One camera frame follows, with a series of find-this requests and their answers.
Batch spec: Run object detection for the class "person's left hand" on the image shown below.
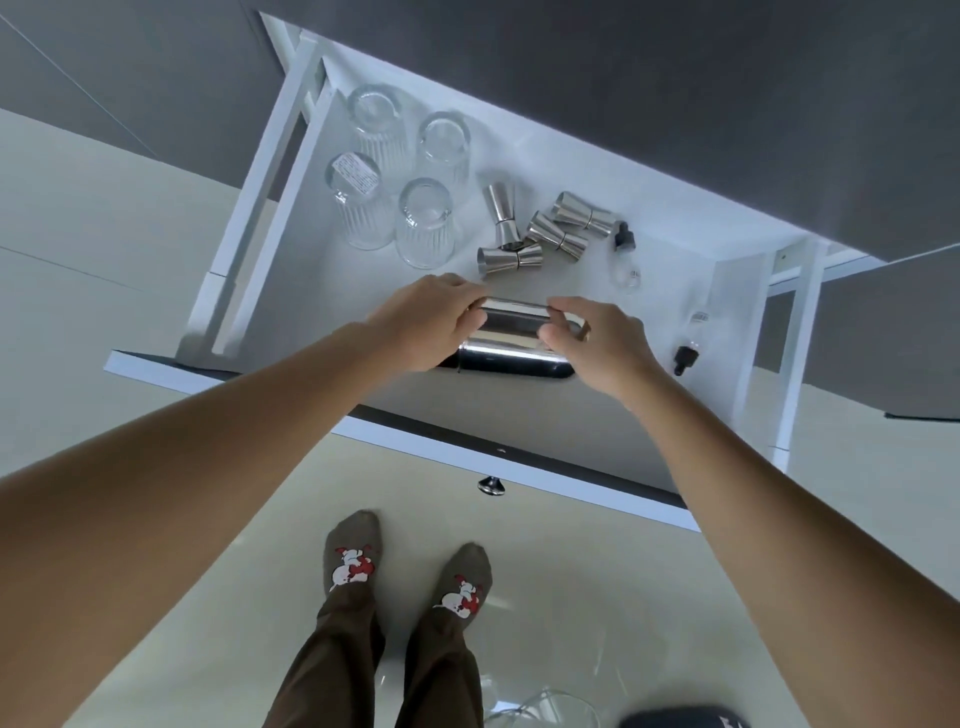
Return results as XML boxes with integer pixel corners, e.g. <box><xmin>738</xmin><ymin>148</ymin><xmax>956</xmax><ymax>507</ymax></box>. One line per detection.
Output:
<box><xmin>365</xmin><ymin>273</ymin><xmax>493</xmax><ymax>375</ymax></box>

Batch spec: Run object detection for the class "person's right hand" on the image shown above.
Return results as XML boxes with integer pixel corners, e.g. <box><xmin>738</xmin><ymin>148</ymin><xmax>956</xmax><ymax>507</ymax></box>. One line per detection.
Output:
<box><xmin>539</xmin><ymin>296</ymin><xmax>671</xmax><ymax>399</ymax></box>

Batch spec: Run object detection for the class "steel cocktail shaker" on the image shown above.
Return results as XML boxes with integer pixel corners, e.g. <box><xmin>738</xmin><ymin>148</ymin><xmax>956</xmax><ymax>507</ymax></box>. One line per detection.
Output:
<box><xmin>437</xmin><ymin>297</ymin><xmax>591</xmax><ymax>382</ymax></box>

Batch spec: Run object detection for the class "person's right forearm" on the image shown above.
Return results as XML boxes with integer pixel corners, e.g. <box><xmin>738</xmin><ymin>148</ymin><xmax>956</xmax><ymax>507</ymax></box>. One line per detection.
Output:
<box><xmin>618</xmin><ymin>367</ymin><xmax>960</xmax><ymax>728</ymax></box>

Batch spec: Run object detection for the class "person's left forearm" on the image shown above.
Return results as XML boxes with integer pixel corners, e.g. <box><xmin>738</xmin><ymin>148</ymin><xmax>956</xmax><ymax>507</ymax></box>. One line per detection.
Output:
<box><xmin>0</xmin><ymin>322</ymin><xmax>421</xmax><ymax>728</ymax></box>

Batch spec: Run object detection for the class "steel double jigger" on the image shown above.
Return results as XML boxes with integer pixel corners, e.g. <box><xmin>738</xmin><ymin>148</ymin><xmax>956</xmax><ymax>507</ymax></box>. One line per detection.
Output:
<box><xmin>524</xmin><ymin>210</ymin><xmax>591</xmax><ymax>261</ymax></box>
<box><xmin>476</xmin><ymin>240</ymin><xmax>545</xmax><ymax>279</ymax></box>
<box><xmin>485</xmin><ymin>181</ymin><xmax>527</xmax><ymax>252</ymax></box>
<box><xmin>552</xmin><ymin>190</ymin><xmax>618</xmax><ymax>239</ymax></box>

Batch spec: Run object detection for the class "clear dropper bottle black cap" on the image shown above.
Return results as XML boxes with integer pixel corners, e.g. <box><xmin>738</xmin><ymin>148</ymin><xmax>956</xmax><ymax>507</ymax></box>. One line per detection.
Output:
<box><xmin>672</xmin><ymin>309</ymin><xmax>712</xmax><ymax>378</ymax></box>
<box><xmin>608</xmin><ymin>221</ymin><xmax>644</xmax><ymax>293</ymax></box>

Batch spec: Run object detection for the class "ribbed clear glass with label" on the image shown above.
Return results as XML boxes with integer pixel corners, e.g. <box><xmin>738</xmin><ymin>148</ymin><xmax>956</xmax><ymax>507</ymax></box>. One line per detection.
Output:
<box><xmin>323</xmin><ymin>151</ymin><xmax>398</xmax><ymax>252</ymax></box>

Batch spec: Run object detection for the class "white drawer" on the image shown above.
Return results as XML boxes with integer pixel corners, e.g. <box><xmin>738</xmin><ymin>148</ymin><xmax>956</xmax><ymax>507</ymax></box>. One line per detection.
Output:
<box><xmin>103</xmin><ymin>11</ymin><xmax>888</xmax><ymax>534</ymax></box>

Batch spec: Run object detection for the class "person's right patterned brown sock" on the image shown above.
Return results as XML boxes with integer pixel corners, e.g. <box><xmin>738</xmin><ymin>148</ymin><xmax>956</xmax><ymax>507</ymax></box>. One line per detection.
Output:
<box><xmin>430</xmin><ymin>542</ymin><xmax>495</xmax><ymax>621</ymax></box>

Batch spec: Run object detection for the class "person's patterned brown sock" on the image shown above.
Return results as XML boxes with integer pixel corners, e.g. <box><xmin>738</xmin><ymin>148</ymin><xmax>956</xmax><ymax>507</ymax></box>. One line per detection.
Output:
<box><xmin>323</xmin><ymin>510</ymin><xmax>384</xmax><ymax>603</ymax></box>
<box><xmin>430</xmin><ymin>542</ymin><xmax>495</xmax><ymax>621</ymax></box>

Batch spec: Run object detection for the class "person's left patterned brown sock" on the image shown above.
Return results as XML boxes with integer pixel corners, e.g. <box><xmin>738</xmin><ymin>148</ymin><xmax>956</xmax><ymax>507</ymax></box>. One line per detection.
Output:
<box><xmin>323</xmin><ymin>510</ymin><xmax>384</xmax><ymax>603</ymax></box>

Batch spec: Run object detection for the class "person's right brown trouser leg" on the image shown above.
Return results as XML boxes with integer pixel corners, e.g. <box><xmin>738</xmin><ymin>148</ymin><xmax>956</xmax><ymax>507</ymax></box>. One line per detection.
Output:
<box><xmin>394</xmin><ymin>606</ymin><xmax>486</xmax><ymax>728</ymax></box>

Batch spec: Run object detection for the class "person's brown trouser leg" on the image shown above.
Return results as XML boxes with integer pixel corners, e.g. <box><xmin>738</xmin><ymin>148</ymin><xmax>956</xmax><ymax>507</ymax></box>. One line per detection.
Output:
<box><xmin>261</xmin><ymin>583</ymin><xmax>388</xmax><ymax>728</ymax></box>
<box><xmin>394</xmin><ymin>606</ymin><xmax>486</xmax><ymax>728</ymax></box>

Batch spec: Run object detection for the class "person's left brown trouser leg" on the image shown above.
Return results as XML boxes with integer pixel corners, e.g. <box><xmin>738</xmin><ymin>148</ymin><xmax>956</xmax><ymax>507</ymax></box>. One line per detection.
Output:
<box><xmin>261</xmin><ymin>583</ymin><xmax>388</xmax><ymax>728</ymax></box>

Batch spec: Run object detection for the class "dark blue object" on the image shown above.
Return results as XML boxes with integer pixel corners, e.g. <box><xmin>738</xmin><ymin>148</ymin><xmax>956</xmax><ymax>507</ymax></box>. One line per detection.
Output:
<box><xmin>618</xmin><ymin>702</ymin><xmax>753</xmax><ymax>728</ymax></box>

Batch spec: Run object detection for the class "white drawer rail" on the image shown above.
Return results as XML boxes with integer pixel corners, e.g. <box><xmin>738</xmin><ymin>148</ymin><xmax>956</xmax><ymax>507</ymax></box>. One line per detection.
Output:
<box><xmin>175</xmin><ymin>28</ymin><xmax>340</xmax><ymax>358</ymax></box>
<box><xmin>766</xmin><ymin>238</ymin><xmax>886</xmax><ymax>475</ymax></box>

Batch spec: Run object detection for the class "thin white cable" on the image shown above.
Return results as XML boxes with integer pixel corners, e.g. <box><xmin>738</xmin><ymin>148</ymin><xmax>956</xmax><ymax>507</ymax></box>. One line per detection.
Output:
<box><xmin>480</xmin><ymin>675</ymin><xmax>601</xmax><ymax>728</ymax></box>

